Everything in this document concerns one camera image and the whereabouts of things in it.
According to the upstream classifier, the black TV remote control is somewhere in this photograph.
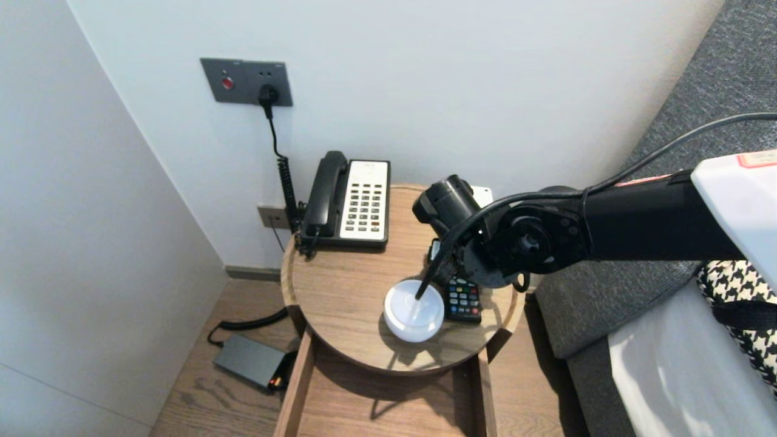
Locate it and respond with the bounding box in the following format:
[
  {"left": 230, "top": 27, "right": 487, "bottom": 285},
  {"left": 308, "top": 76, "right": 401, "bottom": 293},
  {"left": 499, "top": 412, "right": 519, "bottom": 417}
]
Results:
[{"left": 442, "top": 274, "right": 484, "bottom": 325}]

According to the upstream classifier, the white round puck lamp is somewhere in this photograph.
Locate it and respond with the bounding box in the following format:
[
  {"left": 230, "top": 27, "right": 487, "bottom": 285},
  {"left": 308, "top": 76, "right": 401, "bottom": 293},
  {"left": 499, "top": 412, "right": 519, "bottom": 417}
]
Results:
[{"left": 383, "top": 279, "right": 446, "bottom": 344}]

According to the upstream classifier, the curved wooden table drawer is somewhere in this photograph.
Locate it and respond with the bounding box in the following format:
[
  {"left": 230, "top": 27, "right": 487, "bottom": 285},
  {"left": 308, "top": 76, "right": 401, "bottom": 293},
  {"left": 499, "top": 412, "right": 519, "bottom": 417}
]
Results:
[{"left": 273, "top": 325, "right": 499, "bottom": 437}]

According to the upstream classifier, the black and white desk telephone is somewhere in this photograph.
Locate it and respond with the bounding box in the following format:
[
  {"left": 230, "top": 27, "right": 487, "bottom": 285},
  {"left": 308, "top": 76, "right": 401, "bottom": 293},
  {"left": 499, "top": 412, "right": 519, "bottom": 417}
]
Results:
[{"left": 300, "top": 158, "right": 392, "bottom": 250}]

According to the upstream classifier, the round wooden side table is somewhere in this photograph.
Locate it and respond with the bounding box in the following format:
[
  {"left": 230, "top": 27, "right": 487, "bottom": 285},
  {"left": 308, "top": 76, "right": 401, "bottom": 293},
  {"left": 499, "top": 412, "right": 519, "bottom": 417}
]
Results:
[{"left": 280, "top": 184, "right": 526, "bottom": 377}]

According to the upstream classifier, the black telephone handset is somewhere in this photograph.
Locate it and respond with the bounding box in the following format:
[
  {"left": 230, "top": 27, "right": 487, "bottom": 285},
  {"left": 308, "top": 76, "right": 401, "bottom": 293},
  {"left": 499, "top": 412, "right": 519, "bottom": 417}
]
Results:
[{"left": 302, "top": 150, "right": 349, "bottom": 239}]

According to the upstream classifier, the grey power adapter brick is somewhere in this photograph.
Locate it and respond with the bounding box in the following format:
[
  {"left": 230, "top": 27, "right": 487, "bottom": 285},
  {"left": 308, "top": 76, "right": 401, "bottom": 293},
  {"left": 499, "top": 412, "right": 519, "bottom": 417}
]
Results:
[{"left": 213, "top": 333, "right": 288, "bottom": 391}]

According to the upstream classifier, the grey upholstered headboard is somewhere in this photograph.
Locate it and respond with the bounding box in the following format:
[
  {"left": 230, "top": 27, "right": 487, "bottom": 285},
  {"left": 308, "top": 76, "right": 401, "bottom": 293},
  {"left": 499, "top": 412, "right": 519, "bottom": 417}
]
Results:
[{"left": 534, "top": 0, "right": 777, "bottom": 360}]

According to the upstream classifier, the white bed sheet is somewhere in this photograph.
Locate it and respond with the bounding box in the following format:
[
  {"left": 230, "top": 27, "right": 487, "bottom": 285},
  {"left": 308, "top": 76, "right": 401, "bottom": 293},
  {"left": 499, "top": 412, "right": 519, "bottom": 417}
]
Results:
[{"left": 606, "top": 276, "right": 777, "bottom": 437}]

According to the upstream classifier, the houndstooth black white pillow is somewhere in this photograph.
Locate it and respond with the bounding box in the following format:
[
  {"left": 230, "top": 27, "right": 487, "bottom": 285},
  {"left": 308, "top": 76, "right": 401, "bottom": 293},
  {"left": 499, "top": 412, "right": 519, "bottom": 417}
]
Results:
[{"left": 696, "top": 259, "right": 777, "bottom": 398}]

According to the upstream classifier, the black coiled handset cord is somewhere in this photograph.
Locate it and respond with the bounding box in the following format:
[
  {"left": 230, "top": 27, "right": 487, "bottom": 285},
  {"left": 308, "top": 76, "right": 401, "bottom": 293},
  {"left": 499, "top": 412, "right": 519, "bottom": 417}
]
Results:
[{"left": 294, "top": 226, "right": 321, "bottom": 260}]

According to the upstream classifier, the black coiled power cable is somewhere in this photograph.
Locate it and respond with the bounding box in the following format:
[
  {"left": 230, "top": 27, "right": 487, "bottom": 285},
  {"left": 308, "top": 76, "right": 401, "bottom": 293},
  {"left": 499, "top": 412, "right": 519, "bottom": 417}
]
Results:
[{"left": 208, "top": 85, "right": 303, "bottom": 350}]

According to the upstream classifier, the beige low wall socket plate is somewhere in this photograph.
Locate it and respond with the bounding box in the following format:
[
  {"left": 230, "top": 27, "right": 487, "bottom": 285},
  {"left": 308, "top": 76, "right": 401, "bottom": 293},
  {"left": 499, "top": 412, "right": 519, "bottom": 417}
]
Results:
[{"left": 257, "top": 205, "right": 293, "bottom": 231}]

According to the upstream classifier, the grey upholstered bed frame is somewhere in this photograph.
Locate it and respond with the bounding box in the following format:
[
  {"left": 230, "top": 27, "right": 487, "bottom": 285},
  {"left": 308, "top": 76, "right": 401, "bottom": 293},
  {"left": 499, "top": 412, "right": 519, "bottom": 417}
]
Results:
[{"left": 565, "top": 336, "right": 639, "bottom": 437}]

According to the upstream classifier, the grey wall power socket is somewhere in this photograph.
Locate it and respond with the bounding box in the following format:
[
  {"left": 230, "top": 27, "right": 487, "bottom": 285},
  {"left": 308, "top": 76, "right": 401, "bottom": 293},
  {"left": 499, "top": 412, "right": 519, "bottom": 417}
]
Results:
[{"left": 242, "top": 61, "right": 294, "bottom": 108}]

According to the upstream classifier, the grey wall switch panel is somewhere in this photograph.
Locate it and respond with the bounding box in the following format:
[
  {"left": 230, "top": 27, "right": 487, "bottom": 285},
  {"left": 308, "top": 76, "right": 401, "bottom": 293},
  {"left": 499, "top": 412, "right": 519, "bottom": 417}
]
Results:
[{"left": 200, "top": 58, "right": 246, "bottom": 104}]

